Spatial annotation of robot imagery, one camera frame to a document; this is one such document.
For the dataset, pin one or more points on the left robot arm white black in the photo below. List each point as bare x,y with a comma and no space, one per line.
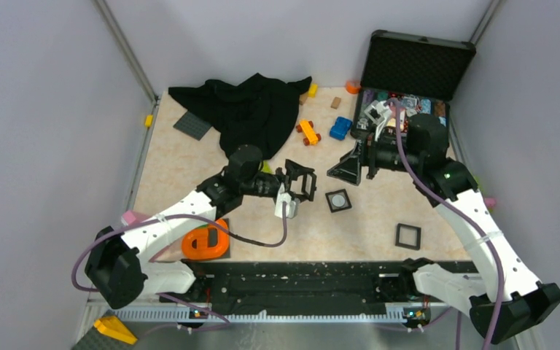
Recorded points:
121,263

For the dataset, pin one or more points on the pink green toys on rail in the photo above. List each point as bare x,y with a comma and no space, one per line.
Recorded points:
490,202

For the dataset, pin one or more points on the black square frame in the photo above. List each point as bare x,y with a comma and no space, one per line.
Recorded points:
329,196
307,188
408,236

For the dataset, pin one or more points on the lime green lego plate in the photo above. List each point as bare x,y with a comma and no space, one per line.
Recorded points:
266,168

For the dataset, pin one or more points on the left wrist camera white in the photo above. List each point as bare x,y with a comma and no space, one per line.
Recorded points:
286,205

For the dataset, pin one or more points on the grey lego baseplate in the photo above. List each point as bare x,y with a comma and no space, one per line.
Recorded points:
192,126

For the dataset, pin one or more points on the yellow wedge block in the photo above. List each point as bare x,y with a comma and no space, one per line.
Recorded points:
113,327

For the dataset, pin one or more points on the brown wooden block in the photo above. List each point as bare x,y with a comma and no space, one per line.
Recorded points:
303,98

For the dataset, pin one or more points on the black garment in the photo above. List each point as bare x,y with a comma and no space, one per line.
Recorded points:
260,111

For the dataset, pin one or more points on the small yellow brick on rail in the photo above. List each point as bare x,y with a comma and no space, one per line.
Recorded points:
148,121

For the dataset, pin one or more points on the yellow lego brick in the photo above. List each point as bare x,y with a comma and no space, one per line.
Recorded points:
312,90

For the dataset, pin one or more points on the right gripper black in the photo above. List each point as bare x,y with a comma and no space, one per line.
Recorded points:
349,168

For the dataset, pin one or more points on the orange curved toy piece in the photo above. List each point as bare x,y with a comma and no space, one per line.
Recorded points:
207,242

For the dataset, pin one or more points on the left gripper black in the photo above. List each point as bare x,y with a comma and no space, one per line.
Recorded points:
281,179

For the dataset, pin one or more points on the round white brooch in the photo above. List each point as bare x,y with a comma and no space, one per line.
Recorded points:
339,200

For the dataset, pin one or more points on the blue toy car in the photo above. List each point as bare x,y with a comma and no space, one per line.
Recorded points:
340,128

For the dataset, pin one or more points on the black poker chip case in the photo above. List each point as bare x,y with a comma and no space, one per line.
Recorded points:
408,64

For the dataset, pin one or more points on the orange round object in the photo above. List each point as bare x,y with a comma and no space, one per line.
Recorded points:
353,87

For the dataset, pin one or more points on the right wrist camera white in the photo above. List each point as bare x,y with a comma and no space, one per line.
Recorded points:
380,113

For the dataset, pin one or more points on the pink plastic piece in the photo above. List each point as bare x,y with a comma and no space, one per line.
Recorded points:
132,217

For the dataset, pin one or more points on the yellow toy car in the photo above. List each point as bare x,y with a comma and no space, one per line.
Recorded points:
310,136

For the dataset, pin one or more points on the tan wooden block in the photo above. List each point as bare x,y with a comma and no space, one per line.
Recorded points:
336,102

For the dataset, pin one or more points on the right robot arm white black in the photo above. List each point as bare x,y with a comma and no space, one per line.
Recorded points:
509,298

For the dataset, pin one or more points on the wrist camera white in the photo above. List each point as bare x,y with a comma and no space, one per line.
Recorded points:
286,205
380,113

